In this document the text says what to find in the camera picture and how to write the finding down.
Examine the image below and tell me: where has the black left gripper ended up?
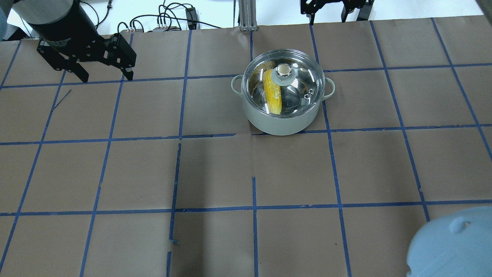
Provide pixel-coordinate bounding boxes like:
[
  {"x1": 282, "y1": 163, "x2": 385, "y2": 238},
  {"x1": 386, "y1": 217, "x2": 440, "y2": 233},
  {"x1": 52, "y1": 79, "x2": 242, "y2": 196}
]
[{"x1": 37, "y1": 15, "x2": 137, "y2": 83}]

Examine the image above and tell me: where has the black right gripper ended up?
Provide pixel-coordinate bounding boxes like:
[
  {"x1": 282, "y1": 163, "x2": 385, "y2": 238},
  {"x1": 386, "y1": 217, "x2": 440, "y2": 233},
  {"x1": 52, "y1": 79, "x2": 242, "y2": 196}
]
[{"x1": 300, "y1": 0, "x2": 374, "y2": 26}]

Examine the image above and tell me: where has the glass pot lid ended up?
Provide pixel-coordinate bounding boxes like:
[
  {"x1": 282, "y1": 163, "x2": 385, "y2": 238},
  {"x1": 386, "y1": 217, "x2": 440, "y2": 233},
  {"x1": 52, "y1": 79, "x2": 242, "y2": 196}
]
[{"x1": 238, "y1": 49, "x2": 335, "y2": 118}]

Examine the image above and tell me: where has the yellow corn cob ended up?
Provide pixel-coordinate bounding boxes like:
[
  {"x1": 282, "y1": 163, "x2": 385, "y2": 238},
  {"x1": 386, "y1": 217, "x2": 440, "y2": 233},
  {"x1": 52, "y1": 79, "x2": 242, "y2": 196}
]
[{"x1": 262, "y1": 61, "x2": 282, "y2": 115}]

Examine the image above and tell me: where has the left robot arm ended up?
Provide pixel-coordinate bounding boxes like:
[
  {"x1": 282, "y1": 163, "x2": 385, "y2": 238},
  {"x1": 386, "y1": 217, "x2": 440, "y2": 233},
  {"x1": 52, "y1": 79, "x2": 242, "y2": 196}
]
[{"x1": 1, "y1": 0, "x2": 137, "y2": 83}]

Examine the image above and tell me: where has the pale green cooking pot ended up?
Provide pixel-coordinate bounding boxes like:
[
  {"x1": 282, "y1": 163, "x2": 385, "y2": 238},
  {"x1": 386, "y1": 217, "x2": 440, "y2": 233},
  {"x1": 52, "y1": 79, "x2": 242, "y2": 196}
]
[{"x1": 231, "y1": 74, "x2": 321, "y2": 136}]

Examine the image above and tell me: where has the black power adapter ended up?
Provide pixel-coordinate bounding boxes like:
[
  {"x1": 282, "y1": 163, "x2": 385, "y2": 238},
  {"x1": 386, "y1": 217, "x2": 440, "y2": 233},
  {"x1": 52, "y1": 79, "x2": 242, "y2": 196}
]
[{"x1": 185, "y1": 7, "x2": 199, "y2": 30}]

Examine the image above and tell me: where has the aluminium frame post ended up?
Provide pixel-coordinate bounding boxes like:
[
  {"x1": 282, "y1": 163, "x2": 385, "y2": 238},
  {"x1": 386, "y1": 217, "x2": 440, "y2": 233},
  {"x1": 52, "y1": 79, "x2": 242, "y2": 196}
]
[{"x1": 238, "y1": 0, "x2": 258, "y2": 32}]

